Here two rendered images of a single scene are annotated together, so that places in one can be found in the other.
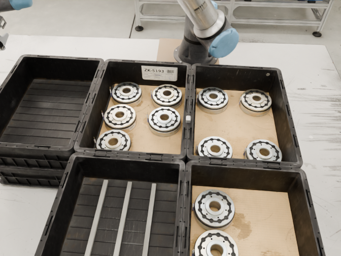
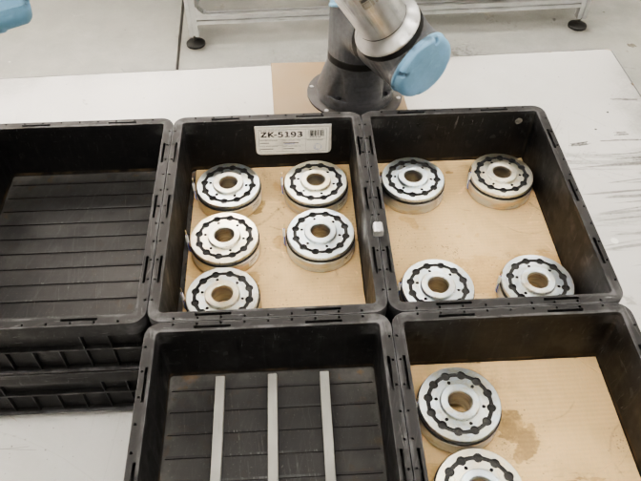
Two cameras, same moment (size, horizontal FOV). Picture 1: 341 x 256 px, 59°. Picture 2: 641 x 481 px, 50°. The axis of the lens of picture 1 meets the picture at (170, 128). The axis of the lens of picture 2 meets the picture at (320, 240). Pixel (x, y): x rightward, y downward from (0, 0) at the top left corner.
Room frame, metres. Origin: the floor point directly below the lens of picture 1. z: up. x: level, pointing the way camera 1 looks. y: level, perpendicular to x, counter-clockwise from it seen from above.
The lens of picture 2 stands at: (-0.04, 0.11, 1.62)
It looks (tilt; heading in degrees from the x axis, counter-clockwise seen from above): 48 degrees down; 353
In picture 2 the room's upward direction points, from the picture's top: straight up
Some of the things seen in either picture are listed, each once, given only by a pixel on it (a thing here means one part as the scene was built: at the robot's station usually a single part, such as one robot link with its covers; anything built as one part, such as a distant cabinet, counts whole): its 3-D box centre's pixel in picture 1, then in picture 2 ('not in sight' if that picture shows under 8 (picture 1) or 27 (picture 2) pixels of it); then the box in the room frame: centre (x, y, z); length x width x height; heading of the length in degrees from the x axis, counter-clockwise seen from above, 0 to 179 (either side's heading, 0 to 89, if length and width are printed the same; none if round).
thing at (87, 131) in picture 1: (141, 115); (270, 231); (0.65, 0.09, 0.87); 0.40 x 0.30 x 0.11; 175
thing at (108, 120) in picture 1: (120, 116); (224, 238); (0.66, 0.16, 0.86); 0.10 x 0.10 x 0.01
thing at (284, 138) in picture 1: (236, 121); (469, 223); (0.63, -0.21, 0.87); 0.40 x 0.30 x 0.11; 175
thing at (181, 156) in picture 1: (139, 103); (268, 207); (0.65, 0.09, 0.92); 0.40 x 0.30 x 0.02; 175
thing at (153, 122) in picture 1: (164, 118); (320, 233); (0.65, 0.02, 0.86); 0.10 x 0.10 x 0.01
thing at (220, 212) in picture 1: (214, 206); (460, 402); (0.34, -0.11, 0.86); 0.05 x 0.05 x 0.01
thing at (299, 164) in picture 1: (238, 109); (475, 199); (0.63, -0.21, 0.92); 0.40 x 0.30 x 0.02; 175
